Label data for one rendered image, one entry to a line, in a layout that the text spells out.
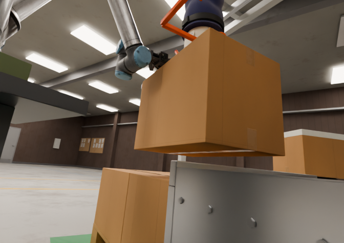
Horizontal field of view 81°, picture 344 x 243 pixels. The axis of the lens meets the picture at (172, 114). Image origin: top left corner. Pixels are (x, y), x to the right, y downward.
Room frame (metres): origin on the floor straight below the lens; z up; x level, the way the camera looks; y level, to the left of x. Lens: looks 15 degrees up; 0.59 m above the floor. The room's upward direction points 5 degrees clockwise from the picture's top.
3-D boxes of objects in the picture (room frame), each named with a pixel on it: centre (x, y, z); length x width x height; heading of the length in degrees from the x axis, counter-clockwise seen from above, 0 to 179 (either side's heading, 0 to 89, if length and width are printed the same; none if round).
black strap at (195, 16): (0.93, -0.12, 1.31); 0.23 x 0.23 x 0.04
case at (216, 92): (0.96, -0.13, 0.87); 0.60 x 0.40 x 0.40; 29
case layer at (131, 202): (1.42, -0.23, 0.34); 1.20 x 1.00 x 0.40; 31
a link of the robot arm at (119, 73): (0.98, 0.26, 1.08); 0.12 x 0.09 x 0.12; 41
